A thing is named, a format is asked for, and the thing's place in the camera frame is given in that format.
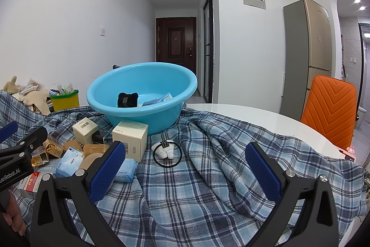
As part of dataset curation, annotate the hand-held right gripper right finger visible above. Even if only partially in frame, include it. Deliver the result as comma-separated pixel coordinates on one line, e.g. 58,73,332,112
245,142,339,247

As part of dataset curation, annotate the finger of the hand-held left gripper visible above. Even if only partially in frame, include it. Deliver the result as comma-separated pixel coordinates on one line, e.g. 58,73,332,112
0,121,18,144
0,127,48,169

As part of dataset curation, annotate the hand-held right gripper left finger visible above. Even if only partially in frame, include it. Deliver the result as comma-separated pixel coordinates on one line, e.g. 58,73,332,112
30,141,127,247

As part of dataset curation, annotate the light blue wipes pack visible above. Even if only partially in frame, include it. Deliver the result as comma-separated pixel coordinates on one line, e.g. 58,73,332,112
113,158,138,183

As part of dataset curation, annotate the tan round soap bar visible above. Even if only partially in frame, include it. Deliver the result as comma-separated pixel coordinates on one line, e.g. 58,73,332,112
78,153,105,175

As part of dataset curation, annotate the red and silver packet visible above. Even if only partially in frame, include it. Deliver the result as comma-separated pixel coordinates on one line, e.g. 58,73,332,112
16,172,54,192

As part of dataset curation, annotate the large cream box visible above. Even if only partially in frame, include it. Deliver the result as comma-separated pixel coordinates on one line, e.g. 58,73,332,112
112,120,149,162

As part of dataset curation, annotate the small cream barcode box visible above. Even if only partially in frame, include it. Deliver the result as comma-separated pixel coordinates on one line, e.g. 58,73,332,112
72,117,99,145

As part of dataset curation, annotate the black hair tie white plush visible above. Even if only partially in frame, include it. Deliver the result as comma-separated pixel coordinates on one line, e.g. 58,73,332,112
151,139,182,168

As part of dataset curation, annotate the blue plastic basin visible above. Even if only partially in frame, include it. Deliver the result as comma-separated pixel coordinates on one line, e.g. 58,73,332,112
87,62,198,135

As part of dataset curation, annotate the person's left hand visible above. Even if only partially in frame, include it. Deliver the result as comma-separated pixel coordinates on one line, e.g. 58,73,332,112
0,188,27,238

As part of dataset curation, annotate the orange and blue biscuit packet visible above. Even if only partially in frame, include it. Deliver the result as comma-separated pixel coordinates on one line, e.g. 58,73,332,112
30,153,48,168

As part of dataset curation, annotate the gold foil packet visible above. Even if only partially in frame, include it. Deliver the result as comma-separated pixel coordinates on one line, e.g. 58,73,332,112
43,138,65,158

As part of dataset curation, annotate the grey blue flat box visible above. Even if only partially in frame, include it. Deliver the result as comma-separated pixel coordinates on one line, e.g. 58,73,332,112
33,164,62,175

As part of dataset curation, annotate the small black object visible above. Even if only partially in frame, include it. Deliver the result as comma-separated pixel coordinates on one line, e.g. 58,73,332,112
92,131,113,145

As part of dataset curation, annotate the beige cloth pile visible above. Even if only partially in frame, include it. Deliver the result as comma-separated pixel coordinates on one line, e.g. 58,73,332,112
13,78,54,116

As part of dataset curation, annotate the orange brown block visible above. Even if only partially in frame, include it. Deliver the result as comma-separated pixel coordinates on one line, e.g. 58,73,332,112
64,139,84,153

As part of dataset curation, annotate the beige plush toy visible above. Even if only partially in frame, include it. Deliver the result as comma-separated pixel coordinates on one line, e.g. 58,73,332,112
3,76,22,95

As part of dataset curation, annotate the yellow bin green rim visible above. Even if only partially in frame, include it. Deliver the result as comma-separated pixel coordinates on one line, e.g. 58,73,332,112
50,89,80,112

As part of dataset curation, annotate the bunch of white green sachets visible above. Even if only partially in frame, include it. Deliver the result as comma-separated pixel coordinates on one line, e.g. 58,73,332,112
56,84,76,95

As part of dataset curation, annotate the black fluffy pouch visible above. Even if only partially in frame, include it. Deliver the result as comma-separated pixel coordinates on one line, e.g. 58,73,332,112
117,92,139,109

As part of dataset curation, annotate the blue plaid blanket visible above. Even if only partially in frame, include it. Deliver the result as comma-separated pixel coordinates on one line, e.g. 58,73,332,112
0,89,367,247

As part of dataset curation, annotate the blue white flat packet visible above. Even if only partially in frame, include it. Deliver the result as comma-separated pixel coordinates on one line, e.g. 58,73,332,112
142,93,173,106

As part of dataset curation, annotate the pink figure toy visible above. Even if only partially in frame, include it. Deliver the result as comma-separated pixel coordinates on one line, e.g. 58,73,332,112
342,145,357,161

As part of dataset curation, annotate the orange chair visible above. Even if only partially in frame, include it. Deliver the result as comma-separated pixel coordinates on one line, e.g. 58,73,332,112
300,75,357,150

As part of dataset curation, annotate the gold grey refrigerator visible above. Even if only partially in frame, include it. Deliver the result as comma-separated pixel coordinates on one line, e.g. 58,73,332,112
279,0,333,115

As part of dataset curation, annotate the black framed glass door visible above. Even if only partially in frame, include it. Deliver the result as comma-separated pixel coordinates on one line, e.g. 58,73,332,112
202,0,214,104

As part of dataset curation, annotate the dark brown entrance door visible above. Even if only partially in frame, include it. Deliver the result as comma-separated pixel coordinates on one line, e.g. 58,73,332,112
155,17,197,76

